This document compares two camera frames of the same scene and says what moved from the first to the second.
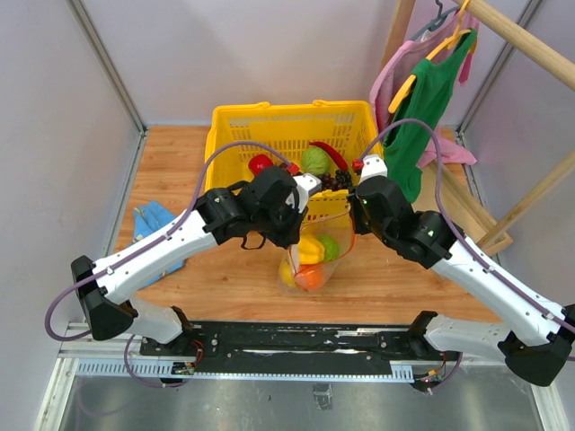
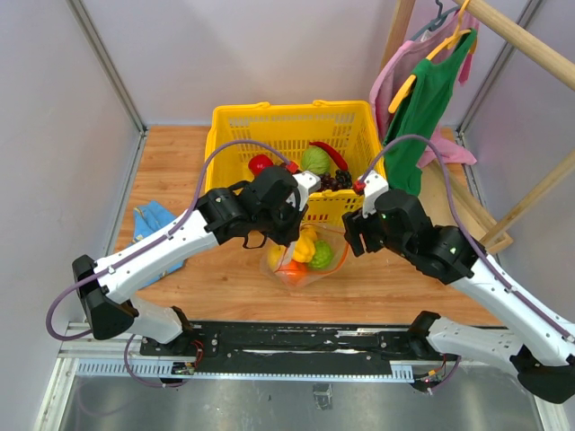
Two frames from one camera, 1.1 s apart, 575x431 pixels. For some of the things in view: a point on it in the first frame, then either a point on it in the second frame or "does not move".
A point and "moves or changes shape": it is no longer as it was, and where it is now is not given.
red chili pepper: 336,155 does not move
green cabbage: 314,161 does not move
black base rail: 296,346 does not move
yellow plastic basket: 237,133 does not move
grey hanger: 435,23 does not move
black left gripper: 287,239 does not move
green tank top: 419,111 does not move
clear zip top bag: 320,246 moves or changes shape
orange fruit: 309,277 -> 294,271
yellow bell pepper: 311,251 moves or changes shape
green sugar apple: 331,246 -> 322,255
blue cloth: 148,216 does not move
